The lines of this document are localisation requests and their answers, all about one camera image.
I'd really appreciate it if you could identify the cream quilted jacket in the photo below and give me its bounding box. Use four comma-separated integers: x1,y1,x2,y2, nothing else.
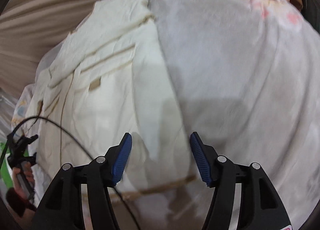
24,0,201,230

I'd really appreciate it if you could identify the green plastic bag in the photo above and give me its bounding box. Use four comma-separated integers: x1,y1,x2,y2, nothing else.
1,150,13,188

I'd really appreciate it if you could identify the person left hand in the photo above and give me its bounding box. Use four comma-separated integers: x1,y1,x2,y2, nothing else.
12,161,35,201

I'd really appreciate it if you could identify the black cable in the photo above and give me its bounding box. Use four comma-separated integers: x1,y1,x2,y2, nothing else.
0,115,143,230

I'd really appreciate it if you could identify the beige curtain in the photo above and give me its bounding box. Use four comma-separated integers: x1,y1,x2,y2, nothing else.
1,0,98,97

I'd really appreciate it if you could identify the grey floral blanket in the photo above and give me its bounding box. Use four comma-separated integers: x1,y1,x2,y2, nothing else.
150,0,319,229

